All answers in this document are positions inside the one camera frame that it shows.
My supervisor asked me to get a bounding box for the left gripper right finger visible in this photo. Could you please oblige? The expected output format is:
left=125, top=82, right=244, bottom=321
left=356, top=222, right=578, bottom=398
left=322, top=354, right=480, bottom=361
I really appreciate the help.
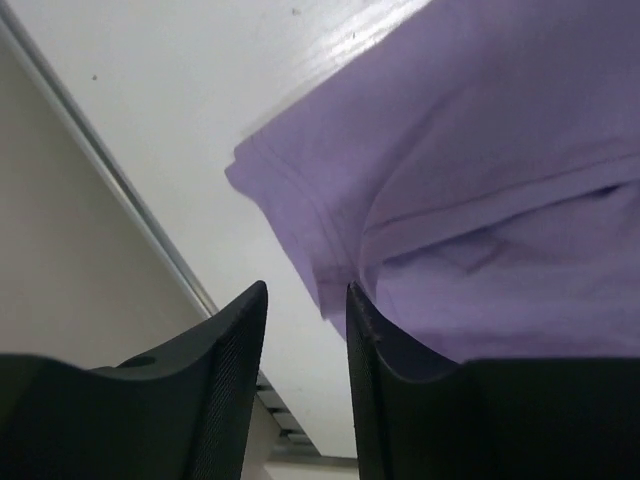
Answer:
left=346, top=284, right=639, bottom=479

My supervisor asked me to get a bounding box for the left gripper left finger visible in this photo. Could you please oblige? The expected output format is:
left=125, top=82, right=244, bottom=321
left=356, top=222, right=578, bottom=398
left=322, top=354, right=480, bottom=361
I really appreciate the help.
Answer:
left=1, top=282, right=268, bottom=479

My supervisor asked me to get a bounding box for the purple t shirt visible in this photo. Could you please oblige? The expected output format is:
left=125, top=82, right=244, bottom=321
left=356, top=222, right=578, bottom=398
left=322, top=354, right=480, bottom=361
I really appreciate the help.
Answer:
left=226, top=1, right=639, bottom=361

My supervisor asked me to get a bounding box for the aluminium table edge rail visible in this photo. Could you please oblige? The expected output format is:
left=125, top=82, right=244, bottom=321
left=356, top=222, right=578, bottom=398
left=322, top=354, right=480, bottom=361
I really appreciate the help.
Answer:
left=1, top=1, right=361, bottom=469

